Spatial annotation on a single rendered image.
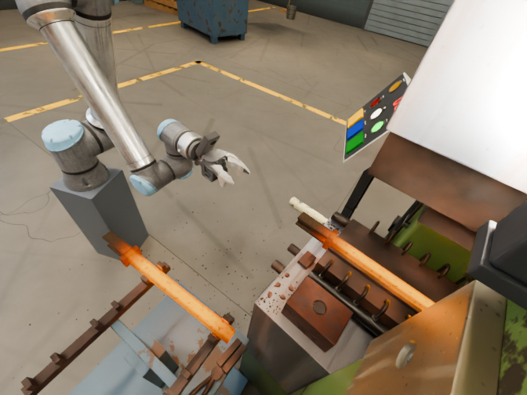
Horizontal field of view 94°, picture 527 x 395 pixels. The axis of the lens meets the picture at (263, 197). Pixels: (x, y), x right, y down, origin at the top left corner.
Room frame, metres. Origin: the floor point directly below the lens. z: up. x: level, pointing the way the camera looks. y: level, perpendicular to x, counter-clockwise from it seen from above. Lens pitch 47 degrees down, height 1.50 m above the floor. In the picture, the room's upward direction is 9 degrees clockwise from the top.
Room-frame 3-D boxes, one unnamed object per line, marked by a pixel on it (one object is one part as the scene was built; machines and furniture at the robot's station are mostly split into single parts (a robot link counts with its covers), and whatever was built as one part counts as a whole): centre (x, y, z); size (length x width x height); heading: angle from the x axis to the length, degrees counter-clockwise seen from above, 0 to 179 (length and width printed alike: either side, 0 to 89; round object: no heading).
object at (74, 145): (0.80, 0.86, 0.79); 0.17 x 0.15 x 0.18; 153
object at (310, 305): (0.20, -0.16, 0.95); 0.12 x 0.09 x 0.07; 56
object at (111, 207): (0.79, 0.86, 0.30); 0.22 x 0.22 x 0.60; 82
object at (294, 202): (0.72, -0.32, 0.62); 0.44 x 0.05 x 0.05; 56
